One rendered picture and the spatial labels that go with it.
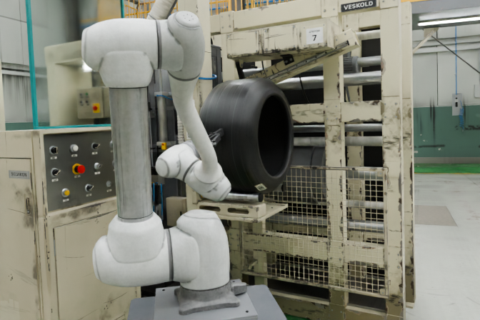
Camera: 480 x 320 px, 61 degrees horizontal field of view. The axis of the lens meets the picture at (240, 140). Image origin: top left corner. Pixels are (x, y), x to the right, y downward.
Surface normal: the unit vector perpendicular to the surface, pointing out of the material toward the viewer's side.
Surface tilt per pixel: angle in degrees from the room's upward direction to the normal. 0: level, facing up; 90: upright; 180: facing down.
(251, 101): 63
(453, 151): 90
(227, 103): 55
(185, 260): 89
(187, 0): 90
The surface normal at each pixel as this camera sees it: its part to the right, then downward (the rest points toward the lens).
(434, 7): -0.34, 0.06
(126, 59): 0.28, 0.28
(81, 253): 0.87, 0.00
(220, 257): 0.73, -0.05
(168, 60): 0.33, 0.74
